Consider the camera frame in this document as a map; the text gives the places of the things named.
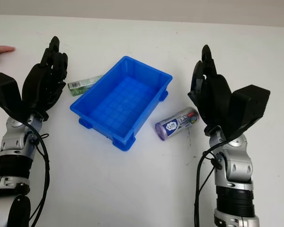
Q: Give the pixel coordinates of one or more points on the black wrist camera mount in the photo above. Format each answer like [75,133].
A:
[249,104]
[4,89]

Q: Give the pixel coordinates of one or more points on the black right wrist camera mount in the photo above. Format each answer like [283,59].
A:
[249,104]

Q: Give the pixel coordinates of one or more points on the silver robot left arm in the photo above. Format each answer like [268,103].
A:
[11,139]

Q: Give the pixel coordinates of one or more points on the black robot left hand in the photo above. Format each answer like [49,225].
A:
[41,82]

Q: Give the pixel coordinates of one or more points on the green rectangular box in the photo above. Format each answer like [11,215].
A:
[81,85]

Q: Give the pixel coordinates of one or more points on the purple lidded cylindrical canister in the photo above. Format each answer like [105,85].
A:
[175,124]

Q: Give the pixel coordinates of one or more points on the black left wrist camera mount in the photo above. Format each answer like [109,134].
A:
[4,89]

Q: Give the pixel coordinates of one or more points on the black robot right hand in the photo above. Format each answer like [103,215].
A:
[215,99]

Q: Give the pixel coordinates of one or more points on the blue plastic tray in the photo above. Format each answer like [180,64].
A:
[123,101]

